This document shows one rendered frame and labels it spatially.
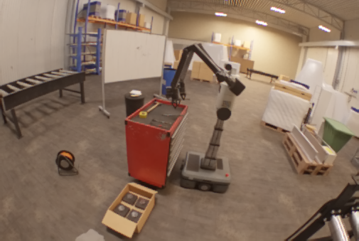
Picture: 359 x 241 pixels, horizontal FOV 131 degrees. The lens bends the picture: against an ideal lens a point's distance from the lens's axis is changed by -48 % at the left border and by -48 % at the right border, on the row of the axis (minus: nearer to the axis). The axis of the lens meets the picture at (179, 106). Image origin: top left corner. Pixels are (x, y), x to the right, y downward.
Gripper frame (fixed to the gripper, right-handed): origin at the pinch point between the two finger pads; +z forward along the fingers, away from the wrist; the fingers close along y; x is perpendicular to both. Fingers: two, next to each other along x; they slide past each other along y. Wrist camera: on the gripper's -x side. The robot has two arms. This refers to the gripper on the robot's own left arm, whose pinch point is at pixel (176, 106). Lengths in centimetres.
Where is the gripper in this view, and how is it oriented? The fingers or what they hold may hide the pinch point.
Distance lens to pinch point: 165.4
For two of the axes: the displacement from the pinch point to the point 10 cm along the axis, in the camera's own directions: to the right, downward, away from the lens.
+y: -3.1, 3.1, -9.0
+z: 0.8, 9.5, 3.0
